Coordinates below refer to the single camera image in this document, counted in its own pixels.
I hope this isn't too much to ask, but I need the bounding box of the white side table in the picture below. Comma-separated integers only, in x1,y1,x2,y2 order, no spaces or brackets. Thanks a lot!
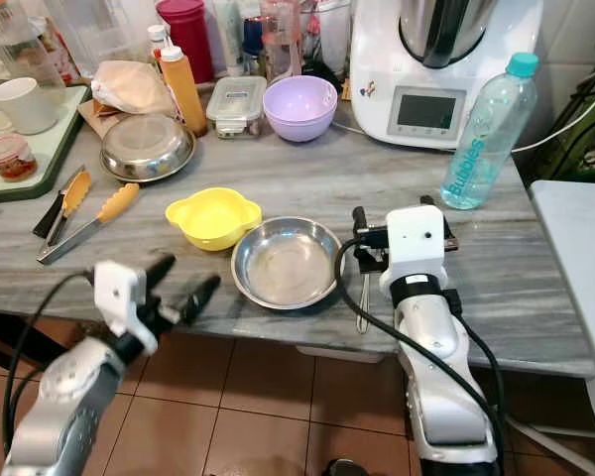
530,179,595,469

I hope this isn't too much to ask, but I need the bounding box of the large clear glass jar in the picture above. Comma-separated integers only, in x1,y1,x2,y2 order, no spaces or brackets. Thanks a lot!
0,0,54,79

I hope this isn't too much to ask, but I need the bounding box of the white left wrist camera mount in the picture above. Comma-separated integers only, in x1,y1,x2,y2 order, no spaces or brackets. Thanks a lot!
92,260,156,344

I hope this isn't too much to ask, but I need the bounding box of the orange squeeze sauce bottle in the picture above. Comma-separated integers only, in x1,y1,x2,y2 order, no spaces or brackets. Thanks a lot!
159,44,210,138

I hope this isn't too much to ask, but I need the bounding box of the pale green tray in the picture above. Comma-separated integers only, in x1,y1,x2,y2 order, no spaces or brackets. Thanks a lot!
0,84,91,205

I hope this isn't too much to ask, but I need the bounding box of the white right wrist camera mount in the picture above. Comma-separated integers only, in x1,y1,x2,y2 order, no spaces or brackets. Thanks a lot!
380,205,450,290

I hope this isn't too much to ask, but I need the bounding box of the deep steel bowl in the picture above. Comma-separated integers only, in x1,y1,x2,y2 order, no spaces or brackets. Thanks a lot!
231,217,343,311

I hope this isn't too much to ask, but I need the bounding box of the dark red canister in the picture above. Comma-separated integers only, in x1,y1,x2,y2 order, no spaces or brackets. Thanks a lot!
155,0,216,84

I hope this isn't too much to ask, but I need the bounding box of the purple plastic bowl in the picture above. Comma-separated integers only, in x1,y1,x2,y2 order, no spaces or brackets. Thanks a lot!
262,75,339,144

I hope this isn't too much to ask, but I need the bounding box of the white power cable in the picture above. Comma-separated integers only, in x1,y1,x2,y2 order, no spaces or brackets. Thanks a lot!
337,83,595,156

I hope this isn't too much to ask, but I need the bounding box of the small pink lidded jar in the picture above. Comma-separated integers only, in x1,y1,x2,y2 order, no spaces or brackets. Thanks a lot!
0,134,39,183

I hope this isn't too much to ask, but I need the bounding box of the yellow plastic bowl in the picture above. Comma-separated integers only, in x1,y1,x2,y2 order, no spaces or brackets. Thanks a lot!
165,187,264,252

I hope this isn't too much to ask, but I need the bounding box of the black handled knife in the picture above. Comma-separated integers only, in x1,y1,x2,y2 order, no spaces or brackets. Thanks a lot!
32,165,86,240

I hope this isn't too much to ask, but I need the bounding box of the glass container with lid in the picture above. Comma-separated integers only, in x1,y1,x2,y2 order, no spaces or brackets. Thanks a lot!
205,76,268,140

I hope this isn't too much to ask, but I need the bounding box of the shallow steel plate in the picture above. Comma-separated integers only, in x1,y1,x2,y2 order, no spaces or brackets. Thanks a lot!
99,113,198,184

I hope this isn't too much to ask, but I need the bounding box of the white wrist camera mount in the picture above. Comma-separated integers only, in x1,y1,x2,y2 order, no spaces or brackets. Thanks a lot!
380,205,450,290
92,260,156,344

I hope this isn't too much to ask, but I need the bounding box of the white ceramic mug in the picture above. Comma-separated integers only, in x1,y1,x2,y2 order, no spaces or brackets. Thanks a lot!
0,77,61,137

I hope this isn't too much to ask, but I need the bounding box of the steel tongs orange handle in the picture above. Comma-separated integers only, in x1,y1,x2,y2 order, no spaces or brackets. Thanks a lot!
37,182,142,267

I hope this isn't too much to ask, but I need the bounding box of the clear teal capped water bottle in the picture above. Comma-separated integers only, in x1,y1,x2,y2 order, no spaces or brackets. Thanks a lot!
439,52,541,211

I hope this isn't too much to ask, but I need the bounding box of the white kitchen machine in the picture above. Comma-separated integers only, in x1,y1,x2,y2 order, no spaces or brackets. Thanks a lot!
349,0,545,152

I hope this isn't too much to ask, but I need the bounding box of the pink clear bottle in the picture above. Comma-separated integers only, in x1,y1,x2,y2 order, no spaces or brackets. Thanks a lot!
259,0,304,82

